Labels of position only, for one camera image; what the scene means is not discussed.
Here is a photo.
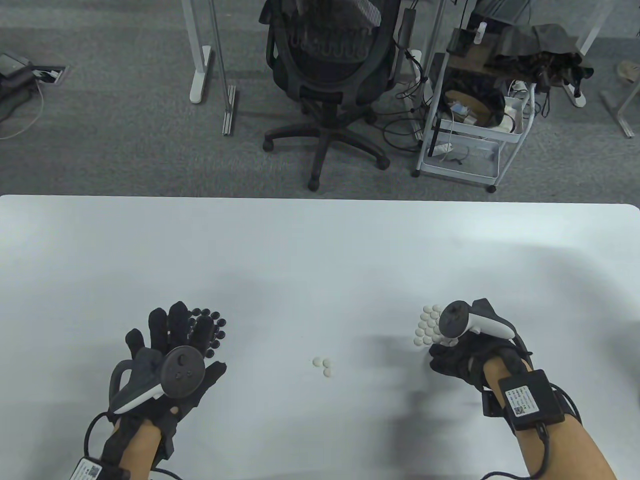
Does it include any person's right hand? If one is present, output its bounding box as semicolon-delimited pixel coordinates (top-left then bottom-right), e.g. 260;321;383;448
429;298;533;393

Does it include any person's left hand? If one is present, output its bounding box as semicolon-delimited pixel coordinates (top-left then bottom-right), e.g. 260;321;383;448
112;301;228;459

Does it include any sorted black go stones group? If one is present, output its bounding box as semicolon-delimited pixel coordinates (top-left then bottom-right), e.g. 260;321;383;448
190;308;227;359

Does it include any sorted white go stones group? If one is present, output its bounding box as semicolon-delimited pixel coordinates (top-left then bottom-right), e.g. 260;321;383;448
413;304;458;348

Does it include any person's right forearm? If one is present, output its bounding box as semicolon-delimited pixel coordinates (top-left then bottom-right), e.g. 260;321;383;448
482;360;618;480

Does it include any grey white left hand controller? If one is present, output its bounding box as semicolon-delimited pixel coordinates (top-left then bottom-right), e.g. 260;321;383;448
108;346;204;415

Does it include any grey white hand controller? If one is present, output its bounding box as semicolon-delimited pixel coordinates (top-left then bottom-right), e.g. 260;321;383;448
438;300;517;342
108;346;204;415

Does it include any grey white right hand controller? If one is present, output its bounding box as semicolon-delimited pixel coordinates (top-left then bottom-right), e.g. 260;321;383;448
438;300;517;342

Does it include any white utility cart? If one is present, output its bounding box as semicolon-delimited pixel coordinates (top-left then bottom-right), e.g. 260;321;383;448
411;27;538;194

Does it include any white desk leg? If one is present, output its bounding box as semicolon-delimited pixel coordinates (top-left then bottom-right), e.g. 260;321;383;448
181;0;213;105
580;0;616;56

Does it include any black mesh office chair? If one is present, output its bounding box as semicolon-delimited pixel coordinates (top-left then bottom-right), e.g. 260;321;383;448
260;0;418;192

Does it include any floor socket box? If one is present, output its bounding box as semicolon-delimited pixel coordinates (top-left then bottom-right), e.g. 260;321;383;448
31;64;68;86

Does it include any white power strip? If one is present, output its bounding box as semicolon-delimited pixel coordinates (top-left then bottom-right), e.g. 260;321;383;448
560;79;587;108

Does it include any grey metal floor foot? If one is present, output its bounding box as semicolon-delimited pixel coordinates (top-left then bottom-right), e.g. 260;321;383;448
600;89;636;139

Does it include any black cloth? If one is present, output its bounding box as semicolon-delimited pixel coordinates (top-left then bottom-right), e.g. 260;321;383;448
485;22;596;86

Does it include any black power adapter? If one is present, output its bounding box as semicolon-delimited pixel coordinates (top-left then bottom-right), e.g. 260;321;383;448
400;7;418;49

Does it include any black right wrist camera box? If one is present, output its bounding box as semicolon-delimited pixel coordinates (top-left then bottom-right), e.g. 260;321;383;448
498;370;567;432

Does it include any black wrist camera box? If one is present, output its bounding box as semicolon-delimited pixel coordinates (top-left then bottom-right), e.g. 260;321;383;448
498;370;567;432
67;457;128;480

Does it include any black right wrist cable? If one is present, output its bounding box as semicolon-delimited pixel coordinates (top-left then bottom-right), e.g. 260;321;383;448
480;385;583;480

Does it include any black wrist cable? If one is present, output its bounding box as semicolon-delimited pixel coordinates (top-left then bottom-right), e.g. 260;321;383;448
83;411;176;480
480;385;583;480

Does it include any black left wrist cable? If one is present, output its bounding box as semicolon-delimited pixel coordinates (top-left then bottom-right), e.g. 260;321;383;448
83;411;176;480

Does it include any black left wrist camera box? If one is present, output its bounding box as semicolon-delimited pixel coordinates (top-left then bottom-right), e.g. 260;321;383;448
67;457;128;480

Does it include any aluminium profile post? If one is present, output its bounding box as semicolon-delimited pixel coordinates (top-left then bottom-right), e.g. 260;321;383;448
207;0;237;136

